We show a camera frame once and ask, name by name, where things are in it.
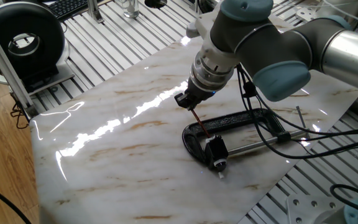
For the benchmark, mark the black round object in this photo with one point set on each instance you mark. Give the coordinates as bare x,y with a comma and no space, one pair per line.
155,3

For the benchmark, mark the aluminium frame post with bracket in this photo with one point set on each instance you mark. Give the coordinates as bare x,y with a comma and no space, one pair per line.
8,71

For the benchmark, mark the silver spare mounting plate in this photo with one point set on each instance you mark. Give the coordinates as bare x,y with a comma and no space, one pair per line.
309,14

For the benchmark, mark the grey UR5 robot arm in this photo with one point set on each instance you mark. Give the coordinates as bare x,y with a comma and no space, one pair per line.
259,43

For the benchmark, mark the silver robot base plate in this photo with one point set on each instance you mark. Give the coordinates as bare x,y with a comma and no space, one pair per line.
306,211

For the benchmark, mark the red pencil with eraser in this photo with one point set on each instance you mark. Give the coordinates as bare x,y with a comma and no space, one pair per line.
201,124

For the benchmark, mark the black metal C-clamp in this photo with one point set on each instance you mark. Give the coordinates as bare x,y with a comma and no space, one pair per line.
228,119

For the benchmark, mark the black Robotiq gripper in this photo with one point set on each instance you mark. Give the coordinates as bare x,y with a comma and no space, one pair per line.
199,93

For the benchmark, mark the clear drinking glass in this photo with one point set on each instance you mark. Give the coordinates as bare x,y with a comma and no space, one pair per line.
130,9

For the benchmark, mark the small aluminium bracket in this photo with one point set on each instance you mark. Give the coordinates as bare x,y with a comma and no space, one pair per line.
95,12

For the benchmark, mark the black computer keyboard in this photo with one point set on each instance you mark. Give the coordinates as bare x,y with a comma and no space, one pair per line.
67,7

